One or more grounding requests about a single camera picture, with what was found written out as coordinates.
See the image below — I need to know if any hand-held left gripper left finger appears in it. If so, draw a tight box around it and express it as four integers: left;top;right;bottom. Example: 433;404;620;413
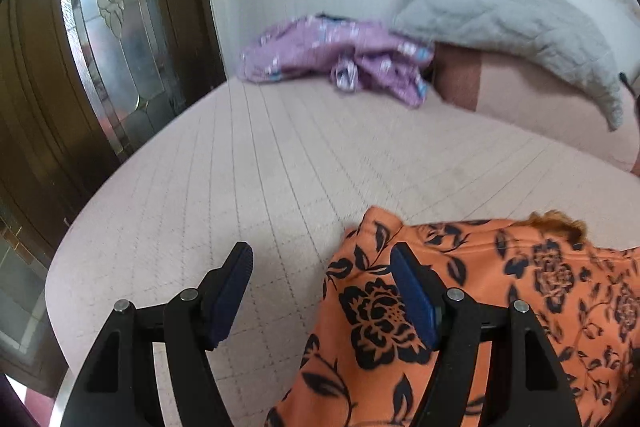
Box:
60;241;254;427

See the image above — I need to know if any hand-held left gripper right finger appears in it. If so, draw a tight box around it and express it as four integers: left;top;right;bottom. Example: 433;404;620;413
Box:
389;242;584;427

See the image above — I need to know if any orange floral shirt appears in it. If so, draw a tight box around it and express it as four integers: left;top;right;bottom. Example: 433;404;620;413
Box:
265;206;640;427

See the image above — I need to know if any purple floral garment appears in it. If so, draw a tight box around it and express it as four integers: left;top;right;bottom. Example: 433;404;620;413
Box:
240;14;436;108

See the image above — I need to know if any wooden door with glass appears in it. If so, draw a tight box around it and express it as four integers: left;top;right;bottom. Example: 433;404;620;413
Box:
0;0;227;400

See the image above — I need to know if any grey quilted blanket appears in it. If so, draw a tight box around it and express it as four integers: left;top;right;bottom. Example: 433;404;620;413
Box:
392;0;626;132

